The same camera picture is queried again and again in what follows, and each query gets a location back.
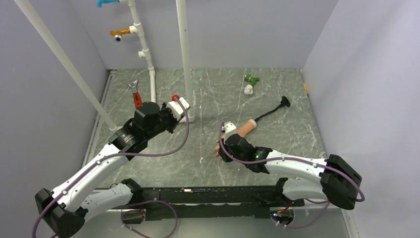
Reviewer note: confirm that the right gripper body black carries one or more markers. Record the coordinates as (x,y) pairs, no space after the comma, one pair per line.
(227,157)

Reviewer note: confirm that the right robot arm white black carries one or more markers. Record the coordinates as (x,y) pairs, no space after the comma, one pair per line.
(331,179)

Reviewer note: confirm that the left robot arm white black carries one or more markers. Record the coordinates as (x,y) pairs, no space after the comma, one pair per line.
(70,205)

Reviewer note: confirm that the mannequin hand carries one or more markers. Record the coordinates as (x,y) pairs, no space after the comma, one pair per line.
(243,131)

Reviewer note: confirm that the black hand stand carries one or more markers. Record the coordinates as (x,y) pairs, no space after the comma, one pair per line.
(284,103)

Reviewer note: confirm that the green toy flashlight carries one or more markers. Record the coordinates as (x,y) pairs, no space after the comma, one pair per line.
(250,79)

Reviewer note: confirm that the red adjustable wrench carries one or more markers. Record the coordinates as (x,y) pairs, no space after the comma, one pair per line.
(136,96)

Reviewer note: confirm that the orange faucet valve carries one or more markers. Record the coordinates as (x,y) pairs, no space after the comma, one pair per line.
(118,34)

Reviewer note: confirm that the blue faucet valve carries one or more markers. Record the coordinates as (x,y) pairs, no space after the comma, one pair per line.
(100,3)

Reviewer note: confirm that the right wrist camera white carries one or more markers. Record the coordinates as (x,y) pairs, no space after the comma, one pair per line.
(229,129)

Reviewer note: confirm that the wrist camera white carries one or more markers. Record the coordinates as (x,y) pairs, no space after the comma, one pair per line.
(177,106)
(229,129)

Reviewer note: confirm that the white PVC pipe frame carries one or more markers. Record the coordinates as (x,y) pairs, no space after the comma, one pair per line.
(137,29)

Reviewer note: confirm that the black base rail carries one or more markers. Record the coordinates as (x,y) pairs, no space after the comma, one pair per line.
(211,202)

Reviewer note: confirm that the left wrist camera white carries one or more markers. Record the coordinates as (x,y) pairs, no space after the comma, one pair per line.
(177,106)

